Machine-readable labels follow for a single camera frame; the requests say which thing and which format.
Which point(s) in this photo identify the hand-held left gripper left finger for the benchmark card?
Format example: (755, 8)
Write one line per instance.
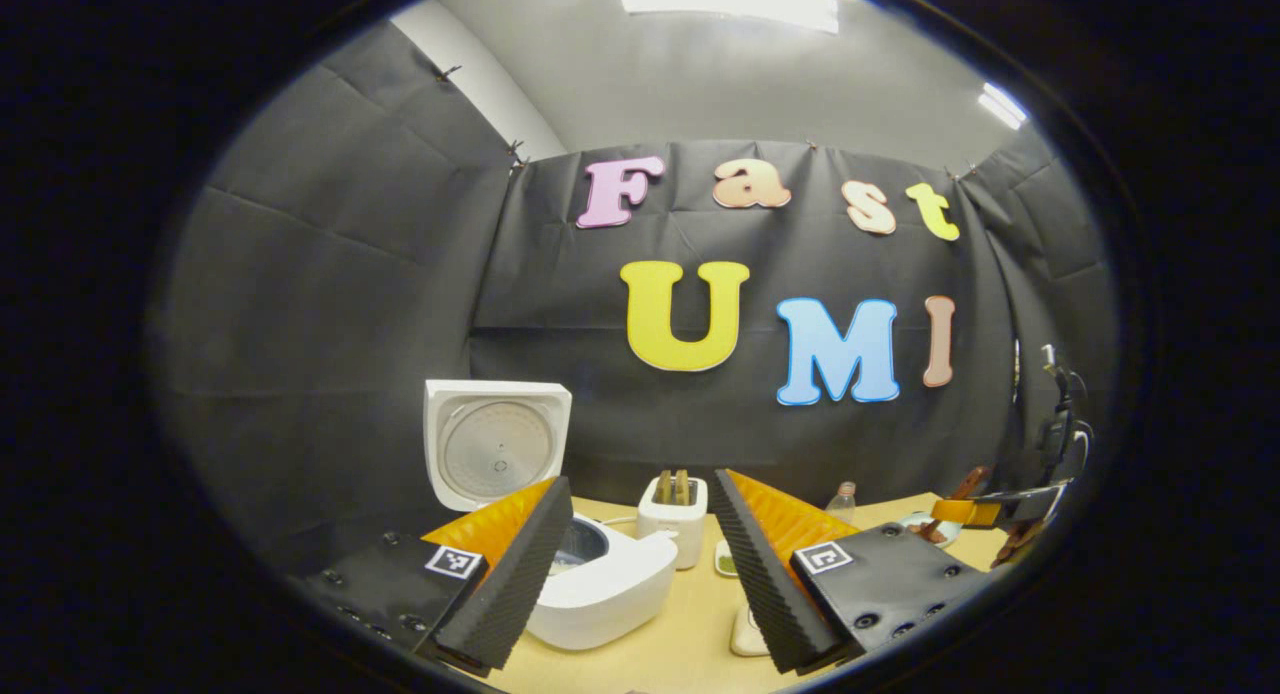
(515, 584)

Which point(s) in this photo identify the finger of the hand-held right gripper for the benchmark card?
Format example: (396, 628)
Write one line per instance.
(1020, 542)
(1030, 502)

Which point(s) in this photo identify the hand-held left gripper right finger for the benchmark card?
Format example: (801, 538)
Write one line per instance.
(760, 584)

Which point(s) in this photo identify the clear container of rice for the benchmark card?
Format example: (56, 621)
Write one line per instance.
(745, 634)

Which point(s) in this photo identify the brown wooden spoon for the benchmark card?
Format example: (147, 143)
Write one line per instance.
(970, 482)

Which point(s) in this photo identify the white rice cooker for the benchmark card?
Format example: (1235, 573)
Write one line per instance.
(610, 594)

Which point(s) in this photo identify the divided white bean dish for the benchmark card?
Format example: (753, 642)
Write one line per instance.
(726, 562)

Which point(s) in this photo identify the white toaster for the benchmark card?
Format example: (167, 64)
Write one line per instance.
(670, 529)

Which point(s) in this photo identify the pale green plate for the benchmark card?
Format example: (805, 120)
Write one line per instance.
(915, 524)

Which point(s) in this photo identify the clear plastic bottle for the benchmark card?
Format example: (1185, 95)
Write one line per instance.
(842, 504)

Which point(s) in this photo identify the brown bread slice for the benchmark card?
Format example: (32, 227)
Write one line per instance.
(682, 487)
(663, 487)

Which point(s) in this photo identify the black backdrop cloth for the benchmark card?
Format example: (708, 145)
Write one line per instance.
(330, 324)

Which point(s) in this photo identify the small ceiling light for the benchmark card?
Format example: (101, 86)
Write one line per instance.
(1003, 106)

